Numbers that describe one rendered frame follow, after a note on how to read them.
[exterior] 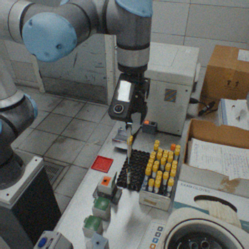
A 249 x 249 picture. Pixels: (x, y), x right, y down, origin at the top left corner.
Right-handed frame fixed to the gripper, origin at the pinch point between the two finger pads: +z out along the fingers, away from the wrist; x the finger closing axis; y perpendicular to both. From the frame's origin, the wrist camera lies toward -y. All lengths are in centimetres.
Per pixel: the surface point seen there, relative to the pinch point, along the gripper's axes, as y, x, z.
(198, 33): 164, -12, 23
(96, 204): -13.6, 5.7, 19.5
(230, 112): 49, -34, 20
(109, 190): -7.4, 4.2, 20.2
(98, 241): -24.8, 0.2, 16.2
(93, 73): 159, 89, 74
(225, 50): 92, -30, 8
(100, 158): 8.8, 14.4, 25.9
